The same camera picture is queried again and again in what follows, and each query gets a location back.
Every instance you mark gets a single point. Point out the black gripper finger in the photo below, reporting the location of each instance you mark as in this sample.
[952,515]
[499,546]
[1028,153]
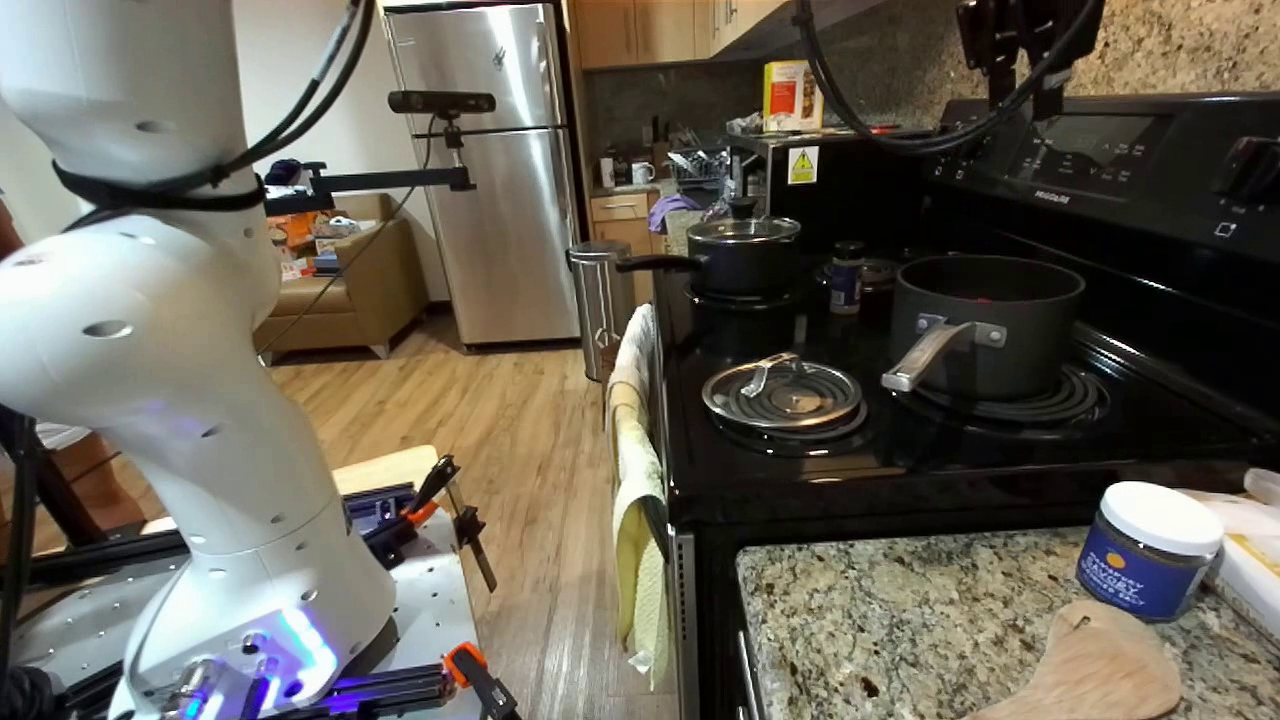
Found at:
[1050,90]
[1011,90]

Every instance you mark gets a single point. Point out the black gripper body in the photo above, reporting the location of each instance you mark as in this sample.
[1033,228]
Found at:
[1022,31]

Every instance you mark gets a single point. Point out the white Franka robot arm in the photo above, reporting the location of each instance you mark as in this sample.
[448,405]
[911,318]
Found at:
[172,403]

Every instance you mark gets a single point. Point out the black kitchen stove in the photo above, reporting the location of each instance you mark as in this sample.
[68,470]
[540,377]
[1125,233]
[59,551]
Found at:
[801,465]

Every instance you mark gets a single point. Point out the black appliance with yellow sticker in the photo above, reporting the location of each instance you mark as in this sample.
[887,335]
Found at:
[867,186]

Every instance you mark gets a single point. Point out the yellow red box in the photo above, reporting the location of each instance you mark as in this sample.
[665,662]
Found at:
[792,97]

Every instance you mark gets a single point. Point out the small dark spice bottle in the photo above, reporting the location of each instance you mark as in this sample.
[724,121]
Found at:
[849,281]

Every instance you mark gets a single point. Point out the glass saucepan lid black knob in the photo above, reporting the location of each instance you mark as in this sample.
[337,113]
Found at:
[741,228]

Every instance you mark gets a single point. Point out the small black saucepan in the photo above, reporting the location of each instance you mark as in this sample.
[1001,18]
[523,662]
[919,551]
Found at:
[745,274]

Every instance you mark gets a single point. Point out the glass lid with steel rim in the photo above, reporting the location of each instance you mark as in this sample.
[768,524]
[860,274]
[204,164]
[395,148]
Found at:
[801,403]

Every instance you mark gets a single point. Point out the stainless steel trash can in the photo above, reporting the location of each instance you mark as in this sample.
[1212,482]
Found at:
[598,320]

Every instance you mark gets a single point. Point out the stainless steel fridge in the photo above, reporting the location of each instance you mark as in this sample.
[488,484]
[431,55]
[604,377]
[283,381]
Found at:
[505,201]

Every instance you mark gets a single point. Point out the white tray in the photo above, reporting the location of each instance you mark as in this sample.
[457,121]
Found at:
[1246,572]

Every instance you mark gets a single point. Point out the cream dish towel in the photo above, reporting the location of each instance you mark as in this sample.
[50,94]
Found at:
[637,465]

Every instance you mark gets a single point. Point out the wooden spatula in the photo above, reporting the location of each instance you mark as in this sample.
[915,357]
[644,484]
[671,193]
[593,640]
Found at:
[1093,666]

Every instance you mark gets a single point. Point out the brown armchair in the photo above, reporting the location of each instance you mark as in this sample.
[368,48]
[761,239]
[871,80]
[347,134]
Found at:
[347,305]

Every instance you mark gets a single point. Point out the orange black clamp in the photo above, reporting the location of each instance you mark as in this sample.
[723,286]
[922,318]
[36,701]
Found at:
[425,501]
[461,674]

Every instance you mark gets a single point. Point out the black stereo camera bar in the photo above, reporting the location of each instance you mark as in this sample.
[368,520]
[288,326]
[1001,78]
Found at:
[440,100]

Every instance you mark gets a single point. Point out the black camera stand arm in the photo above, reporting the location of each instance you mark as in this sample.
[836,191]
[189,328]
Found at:
[384,182]

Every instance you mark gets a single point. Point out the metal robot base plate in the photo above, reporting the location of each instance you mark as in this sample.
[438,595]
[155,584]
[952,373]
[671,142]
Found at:
[425,600]

